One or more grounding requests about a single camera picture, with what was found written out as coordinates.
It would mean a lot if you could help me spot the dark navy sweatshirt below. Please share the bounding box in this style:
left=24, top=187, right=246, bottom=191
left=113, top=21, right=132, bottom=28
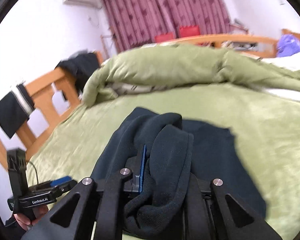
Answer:
left=91, top=107, right=266, bottom=239

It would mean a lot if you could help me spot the person's left hand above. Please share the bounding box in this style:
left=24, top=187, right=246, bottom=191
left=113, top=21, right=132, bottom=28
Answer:
left=14, top=205, right=49, bottom=231

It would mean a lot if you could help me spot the green folded duvet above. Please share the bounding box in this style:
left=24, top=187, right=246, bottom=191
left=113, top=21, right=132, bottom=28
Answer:
left=82, top=44, right=300, bottom=107

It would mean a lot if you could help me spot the black garment on headboard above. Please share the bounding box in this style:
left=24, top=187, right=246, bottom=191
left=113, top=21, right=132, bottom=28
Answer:
left=57, top=53, right=100, bottom=93

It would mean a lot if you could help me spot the green plush bed sheet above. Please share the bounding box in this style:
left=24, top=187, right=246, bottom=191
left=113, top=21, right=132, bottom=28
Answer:
left=26, top=83, right=300, bottom=239

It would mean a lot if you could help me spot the left red chair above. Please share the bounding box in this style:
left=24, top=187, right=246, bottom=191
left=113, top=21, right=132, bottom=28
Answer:
left=154, top=32, right=175, bottom=43

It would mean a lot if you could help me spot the red chair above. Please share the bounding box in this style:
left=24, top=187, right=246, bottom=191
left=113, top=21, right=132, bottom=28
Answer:
left=154, top=32, right=175, bottom=43
left=179, top=25, right=200, bottom=38

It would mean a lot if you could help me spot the right red chair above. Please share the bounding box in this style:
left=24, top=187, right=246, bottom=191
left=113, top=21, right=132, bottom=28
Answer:
left=179, top=25, right=200, bottom=38

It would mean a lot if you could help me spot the pink patterned curtain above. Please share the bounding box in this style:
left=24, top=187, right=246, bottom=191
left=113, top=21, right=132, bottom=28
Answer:
left=101, top=0, right=231, bottom=53

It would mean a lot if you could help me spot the purple plush toy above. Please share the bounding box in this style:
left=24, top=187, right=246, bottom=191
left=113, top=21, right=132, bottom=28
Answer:
left=276, top=34, right=300, bottom=57

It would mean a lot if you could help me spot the black striped garment on frame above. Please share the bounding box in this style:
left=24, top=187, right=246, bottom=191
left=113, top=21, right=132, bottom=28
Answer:
left=0, top=83, right=35, bottom=139

